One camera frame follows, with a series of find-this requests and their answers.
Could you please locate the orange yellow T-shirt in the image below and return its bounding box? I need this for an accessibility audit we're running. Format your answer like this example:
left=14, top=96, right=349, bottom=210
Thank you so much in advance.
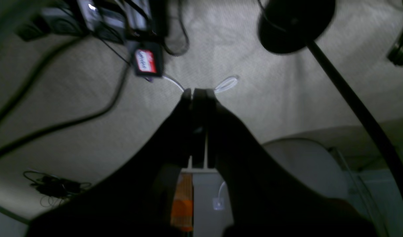
left=171, top=173, right=194, bottom=232

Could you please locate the black round stand base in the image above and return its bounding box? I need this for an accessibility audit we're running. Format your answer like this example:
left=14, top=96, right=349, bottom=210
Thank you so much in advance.
left=258, top=0, right=336, bottom=55

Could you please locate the white looped cable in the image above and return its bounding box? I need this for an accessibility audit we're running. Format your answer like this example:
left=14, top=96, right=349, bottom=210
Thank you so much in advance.
left=214, top=76, right=239, bottom=94

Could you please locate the thick black floor cable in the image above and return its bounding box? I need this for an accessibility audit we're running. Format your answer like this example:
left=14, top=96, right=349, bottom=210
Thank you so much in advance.
left=0, top=36, right=131, bottom=162

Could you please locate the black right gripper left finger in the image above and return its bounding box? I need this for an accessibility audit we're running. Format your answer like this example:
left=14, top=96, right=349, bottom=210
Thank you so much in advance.
left=27, top=89, right=192, bottom=237

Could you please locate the black device with red label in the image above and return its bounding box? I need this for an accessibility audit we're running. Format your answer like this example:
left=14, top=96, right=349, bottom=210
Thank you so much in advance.
left=132, top=42, right=164, bottom=78

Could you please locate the black cable bundle on floor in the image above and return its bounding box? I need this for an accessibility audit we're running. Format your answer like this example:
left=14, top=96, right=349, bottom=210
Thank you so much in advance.
left=23, top=171, right=92, bottom=207

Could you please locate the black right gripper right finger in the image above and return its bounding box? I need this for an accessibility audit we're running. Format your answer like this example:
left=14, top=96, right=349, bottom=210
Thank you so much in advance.
left=193, top=89, right=377, bottom=237

